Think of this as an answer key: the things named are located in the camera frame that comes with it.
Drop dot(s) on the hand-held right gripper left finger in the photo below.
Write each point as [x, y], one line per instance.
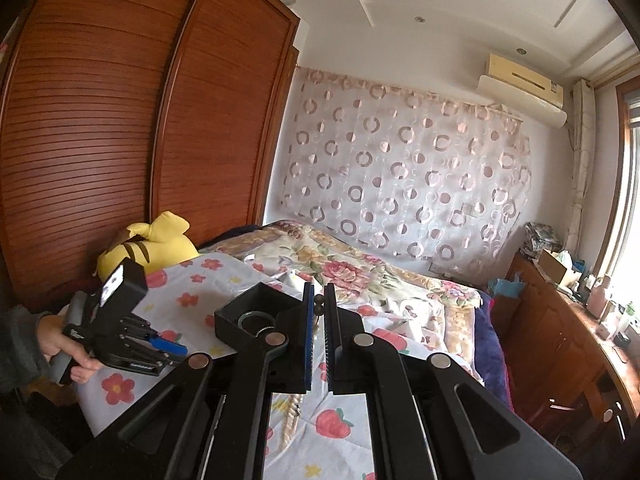
[307, 340]

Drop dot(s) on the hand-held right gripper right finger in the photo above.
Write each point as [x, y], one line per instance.
[328, 340]

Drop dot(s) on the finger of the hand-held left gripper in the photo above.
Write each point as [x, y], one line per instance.
[167, 344]
[167, 358]

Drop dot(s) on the dark beaded jewelry piece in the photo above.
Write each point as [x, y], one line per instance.
[318, 305]

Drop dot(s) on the black jewelry tray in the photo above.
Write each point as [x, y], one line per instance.
[235, 305]

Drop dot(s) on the person's left forearm grey sleeve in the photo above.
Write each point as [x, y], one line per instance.
[20, 350]

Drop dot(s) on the person's left hand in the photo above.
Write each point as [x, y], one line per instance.
[55, 340]

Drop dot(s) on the yellow plush toy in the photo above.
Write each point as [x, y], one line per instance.
[160, 245]

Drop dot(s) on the strawberry flower print bedsheet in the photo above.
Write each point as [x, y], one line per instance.
[190, 280]

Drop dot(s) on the metal bangle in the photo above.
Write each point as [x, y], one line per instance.
[240, 321]

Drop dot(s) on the floral quilt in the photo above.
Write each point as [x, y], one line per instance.
[350, 270]

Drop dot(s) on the wooden slatted wardrobe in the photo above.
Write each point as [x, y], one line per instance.
[100, 135]

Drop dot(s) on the dark purple blanket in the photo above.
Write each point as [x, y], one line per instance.
[492, 345]

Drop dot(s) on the circle patterned sheer curtain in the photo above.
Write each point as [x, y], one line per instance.
[400, 170]

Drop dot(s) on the blue cloth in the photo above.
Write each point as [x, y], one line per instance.
[506, 286]

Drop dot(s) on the wooden side cabinet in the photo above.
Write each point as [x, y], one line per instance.
[550, 340]

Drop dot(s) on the patterned bag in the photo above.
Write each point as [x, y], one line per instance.
[542, 239]

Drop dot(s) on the pink bottle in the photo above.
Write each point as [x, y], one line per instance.
[599, 297]

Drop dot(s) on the green cap bottle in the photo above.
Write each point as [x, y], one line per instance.
[627, 320]

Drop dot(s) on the pale window curtain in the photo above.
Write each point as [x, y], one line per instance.
[581, 170]

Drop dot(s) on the window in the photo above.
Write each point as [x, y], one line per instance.
[625, 200]

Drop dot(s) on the wall air conditioner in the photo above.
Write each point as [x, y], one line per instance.
[522, 92]

